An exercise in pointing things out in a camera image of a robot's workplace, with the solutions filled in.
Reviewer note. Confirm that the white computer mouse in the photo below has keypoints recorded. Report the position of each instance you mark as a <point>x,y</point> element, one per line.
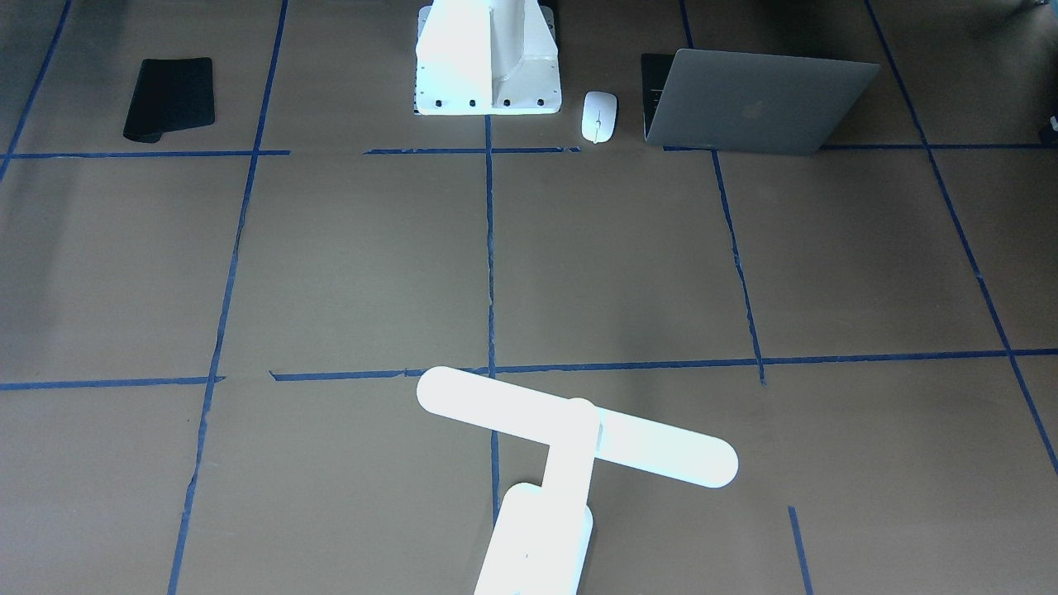
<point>599,116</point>

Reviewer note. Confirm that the grey laptop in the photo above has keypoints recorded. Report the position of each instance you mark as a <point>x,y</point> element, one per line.
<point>747,102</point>

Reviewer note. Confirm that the black mouse pad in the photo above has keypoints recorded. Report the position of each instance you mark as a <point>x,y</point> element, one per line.
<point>171,94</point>

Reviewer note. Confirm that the white desk lamp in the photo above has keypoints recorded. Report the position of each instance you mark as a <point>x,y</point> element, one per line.
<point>542,532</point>

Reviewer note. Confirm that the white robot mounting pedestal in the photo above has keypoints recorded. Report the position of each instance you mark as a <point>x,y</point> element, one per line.
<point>475,58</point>

